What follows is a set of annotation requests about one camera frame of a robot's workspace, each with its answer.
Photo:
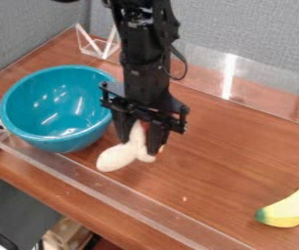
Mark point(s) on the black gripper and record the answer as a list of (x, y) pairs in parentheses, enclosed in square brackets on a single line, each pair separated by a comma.
[(141, 98)]

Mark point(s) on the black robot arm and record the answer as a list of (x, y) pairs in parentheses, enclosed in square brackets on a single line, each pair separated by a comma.
[(148, 30)]

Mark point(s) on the blue ceramic bowl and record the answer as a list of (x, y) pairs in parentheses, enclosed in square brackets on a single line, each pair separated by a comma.
[(52, 110)]

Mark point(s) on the clear acrylic front barrier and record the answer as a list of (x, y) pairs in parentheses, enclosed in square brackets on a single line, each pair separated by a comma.
[(127, 217)]

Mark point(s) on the clear acrylic barrier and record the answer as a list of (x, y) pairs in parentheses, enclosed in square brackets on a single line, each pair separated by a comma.
[(127, 217), (251, 83)]

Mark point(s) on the clear acrylic back barrier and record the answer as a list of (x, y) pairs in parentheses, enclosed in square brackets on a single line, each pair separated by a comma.
[(251, 83)]

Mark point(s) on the wooden object below table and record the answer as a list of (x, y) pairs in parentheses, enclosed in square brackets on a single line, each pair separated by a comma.
[(66, 236)]

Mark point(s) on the yellow toy banana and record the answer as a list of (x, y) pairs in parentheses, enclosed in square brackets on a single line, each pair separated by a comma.
[(280, 214)]

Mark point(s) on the clear acrylic corner bracket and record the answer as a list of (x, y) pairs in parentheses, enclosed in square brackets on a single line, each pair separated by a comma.
[(95, 46)]

